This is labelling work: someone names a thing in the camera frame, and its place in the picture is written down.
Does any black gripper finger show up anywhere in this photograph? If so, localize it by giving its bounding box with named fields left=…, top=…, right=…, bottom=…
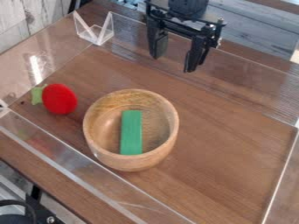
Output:
left=147, top=18, right=168, bottom=59
left=183, top=35, right=209, bottom=73

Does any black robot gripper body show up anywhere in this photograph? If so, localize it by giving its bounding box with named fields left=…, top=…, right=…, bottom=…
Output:
left=144, top=0, right=227, bottom=48

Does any green rectangular block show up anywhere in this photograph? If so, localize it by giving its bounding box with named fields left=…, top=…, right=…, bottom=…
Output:
left=120, top=110, right=143, bottom=155

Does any brown wooden bowl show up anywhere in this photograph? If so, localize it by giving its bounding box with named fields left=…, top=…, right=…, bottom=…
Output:
left=83, top=89, right=180, bottom=172

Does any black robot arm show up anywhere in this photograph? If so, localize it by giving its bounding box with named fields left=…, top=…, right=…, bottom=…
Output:
left=144, top=0, right=227, bottom=73

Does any red felt strawberry toy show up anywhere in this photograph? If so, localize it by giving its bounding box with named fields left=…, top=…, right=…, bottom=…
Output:
left=31, top=83, right=77, bottom=115

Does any clear acrylic corner bracket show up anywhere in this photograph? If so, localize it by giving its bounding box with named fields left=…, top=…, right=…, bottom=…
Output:
left=72, top=11, right=115, bottom=46

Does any clear acrylic tray wall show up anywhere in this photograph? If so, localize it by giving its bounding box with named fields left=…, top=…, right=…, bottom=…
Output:
left=0, top=108, right=195, bottom=224

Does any black clamp mount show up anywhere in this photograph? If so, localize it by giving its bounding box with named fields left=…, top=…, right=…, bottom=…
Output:
left=25, top=185, right=65, bottom=224

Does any black cable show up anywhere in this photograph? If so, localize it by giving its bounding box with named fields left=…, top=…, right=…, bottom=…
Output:
left=0, top=199, right=37, bottom=224

